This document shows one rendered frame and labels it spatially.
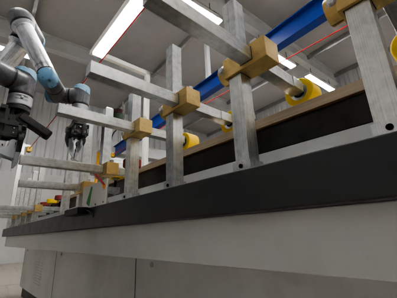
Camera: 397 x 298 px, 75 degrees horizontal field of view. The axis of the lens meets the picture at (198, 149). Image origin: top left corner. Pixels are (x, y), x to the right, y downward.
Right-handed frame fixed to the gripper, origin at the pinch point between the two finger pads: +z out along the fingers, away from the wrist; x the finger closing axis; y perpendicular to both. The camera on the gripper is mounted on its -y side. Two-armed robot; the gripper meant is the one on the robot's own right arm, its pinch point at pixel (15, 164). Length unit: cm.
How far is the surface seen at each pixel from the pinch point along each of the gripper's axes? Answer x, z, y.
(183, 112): 50, -9, -32
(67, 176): -53, -9, -30
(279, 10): -96, -418, -420
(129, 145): 21.9, -6.4, -29.7
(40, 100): -771, -395, -116
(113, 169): 5.0, -1.5, -31.5
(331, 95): 83, -6, -50
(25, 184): -23.5, 2.2, -6.9
